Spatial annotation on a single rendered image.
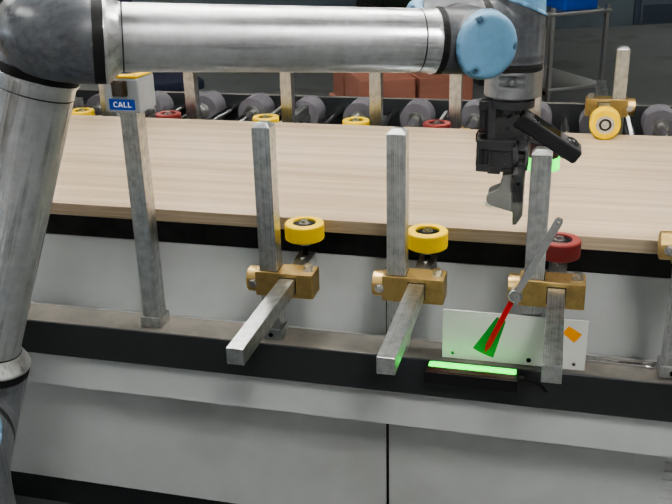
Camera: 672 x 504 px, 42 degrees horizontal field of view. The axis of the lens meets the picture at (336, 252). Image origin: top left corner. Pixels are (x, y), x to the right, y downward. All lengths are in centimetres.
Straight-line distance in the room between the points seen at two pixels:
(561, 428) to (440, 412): 23
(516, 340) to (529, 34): 57
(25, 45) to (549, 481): 146
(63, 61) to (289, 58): 28
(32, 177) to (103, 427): 116
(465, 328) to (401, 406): 24
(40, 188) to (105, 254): 81
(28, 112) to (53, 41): 18
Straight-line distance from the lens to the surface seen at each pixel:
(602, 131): 245
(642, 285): 185
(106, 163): 232
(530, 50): 139
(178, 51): 113
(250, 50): 113
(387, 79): 580
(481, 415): 177
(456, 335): 166
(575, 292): 161
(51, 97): 127
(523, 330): 164
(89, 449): 241
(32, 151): 128
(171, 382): 193
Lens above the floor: 151
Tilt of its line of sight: 22 degrees down
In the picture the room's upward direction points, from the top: 2 degrees counter-clockwise
